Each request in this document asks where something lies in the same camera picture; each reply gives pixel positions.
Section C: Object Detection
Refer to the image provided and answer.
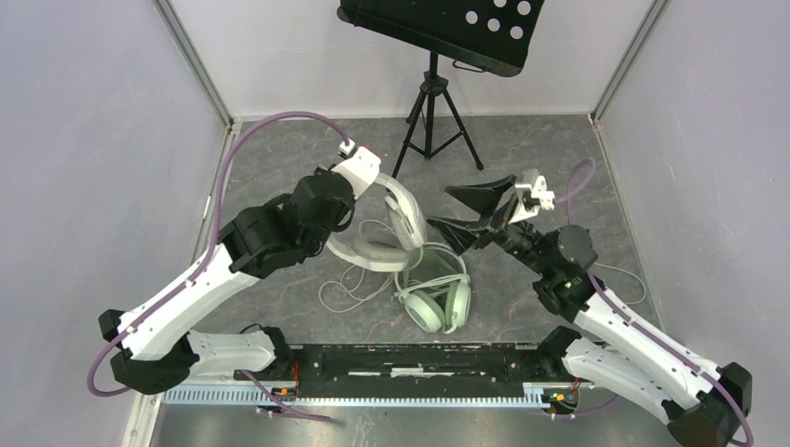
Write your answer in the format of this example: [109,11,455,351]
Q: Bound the green headphone cable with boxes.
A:
[394,242,648,308]

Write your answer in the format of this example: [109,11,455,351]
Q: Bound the black music stand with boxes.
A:
[336,0,545,177]

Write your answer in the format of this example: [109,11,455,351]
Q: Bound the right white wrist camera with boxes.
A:
[509,169,555,224]

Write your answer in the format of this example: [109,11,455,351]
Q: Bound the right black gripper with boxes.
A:
[426,174,553,277]

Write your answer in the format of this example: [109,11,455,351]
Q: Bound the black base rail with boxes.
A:
[255,343,576,400]

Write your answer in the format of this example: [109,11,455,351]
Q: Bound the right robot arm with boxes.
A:
[429,175,755,446]

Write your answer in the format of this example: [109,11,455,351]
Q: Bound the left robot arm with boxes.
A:
[99,166,373,395]

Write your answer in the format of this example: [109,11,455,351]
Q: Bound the green headphones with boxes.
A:
[393,242,472,334]

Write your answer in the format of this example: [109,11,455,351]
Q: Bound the white grey headphones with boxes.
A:
[326,173,428,273]

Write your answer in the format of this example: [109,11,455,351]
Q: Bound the white headphone cable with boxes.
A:
[317,219,402,315]

